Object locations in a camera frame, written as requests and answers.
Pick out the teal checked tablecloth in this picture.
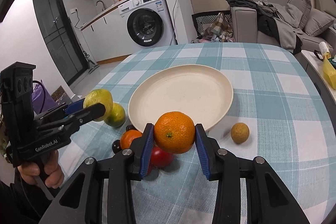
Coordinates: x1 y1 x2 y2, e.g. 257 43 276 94
56 42 334 224

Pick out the white bottle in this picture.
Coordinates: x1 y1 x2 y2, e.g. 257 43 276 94
319 42 331 59

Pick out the small orange mandarin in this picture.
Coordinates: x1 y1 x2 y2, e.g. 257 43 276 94
120 130 142 149

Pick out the black patterned laundry basket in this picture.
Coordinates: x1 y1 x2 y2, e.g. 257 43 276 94
192 10 232 38

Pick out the person's left hand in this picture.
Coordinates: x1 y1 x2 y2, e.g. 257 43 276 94
18 149 65 189

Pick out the white side table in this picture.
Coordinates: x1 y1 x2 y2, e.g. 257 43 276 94
300 50 335 111

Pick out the red tomato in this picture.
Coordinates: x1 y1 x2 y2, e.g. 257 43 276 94
150 146 174 168

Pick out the white washing machine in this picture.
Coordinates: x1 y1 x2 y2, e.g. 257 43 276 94
118 0 177 52

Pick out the yellow-green guava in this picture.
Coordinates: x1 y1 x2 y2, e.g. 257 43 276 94
83 89 113 122

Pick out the brown longan fruit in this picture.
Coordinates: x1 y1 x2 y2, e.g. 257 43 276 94
231 123 249 144

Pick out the grey cushion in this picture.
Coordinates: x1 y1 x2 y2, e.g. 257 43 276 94
303 9 334 36
288 0 312 30

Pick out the black glass door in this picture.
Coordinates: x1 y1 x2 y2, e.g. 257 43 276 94
33 0 88 85

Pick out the purple bag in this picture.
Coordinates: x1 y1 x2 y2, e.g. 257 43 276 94
32 80 57 114

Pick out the plaid cloth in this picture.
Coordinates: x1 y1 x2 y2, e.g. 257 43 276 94
194 13 235 43

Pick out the cream round plate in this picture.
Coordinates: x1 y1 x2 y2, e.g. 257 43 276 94
128 64 234 131

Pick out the white kitchen cabinet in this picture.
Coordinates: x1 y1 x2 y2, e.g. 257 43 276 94
82 9 134 61

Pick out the grey sofa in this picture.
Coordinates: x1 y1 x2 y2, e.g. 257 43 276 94
226 0 335 55

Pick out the dark clothes pile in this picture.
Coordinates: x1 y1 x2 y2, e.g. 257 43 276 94
226 0 302 55

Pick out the yellow plastic bag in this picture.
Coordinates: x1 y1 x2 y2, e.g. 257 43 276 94
322 57 336 90

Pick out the large orange mandarin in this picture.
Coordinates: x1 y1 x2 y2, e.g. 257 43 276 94
154 111 195 154

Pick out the green-yellow citrus fruit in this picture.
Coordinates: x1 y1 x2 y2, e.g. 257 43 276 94
104 102 126 128

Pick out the dark plum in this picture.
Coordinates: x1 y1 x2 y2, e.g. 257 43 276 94
126 124 136 131
112 140 122 154

